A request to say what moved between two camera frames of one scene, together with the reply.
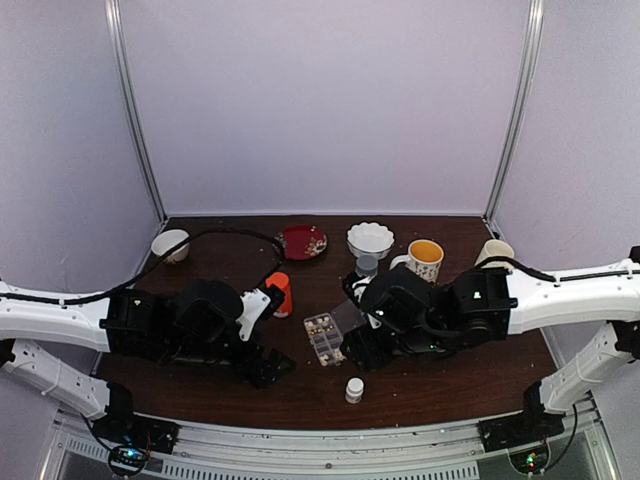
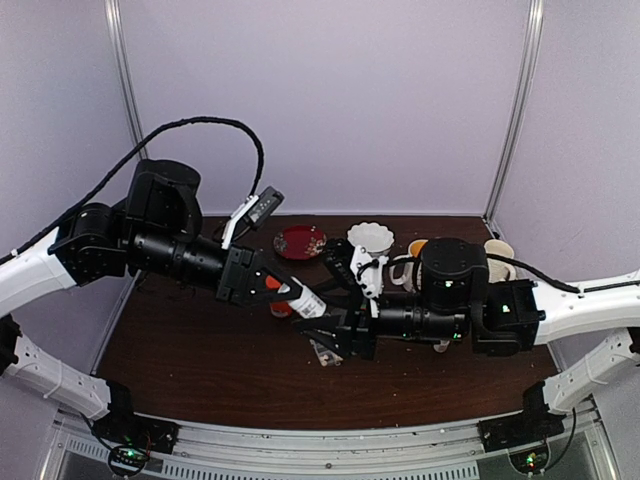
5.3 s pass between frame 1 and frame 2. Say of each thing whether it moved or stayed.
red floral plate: stayed
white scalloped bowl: stayed
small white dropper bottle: moved
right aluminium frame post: stayed
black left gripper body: moved
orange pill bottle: stayed
